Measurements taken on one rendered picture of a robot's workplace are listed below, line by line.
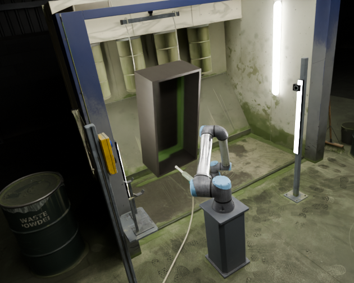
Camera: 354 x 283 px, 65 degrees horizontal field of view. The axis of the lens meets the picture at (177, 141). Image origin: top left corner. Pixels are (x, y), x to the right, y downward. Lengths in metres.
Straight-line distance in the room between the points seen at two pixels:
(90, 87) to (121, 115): 2.08
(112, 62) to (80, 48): 2.06
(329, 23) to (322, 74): 0.59
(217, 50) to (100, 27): 2.17
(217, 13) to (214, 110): 1.52
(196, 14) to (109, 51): 1.32
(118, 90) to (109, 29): 0.96
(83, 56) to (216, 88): 3.20
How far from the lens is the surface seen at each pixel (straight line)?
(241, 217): 2.49
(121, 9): 2.28
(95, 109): 2.27
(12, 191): 3.11
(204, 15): 4.37
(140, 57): 3.97
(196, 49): 4.43
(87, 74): 2.21
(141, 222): 2.22
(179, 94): 3.40
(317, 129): 4.21
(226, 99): 5.03
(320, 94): 4.04
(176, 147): 3.78
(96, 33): 3.71
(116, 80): 4.27
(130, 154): 4.14
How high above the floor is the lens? 2.21
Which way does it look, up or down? 25 degrees down
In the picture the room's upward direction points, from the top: 8 degrees counter-clockwise
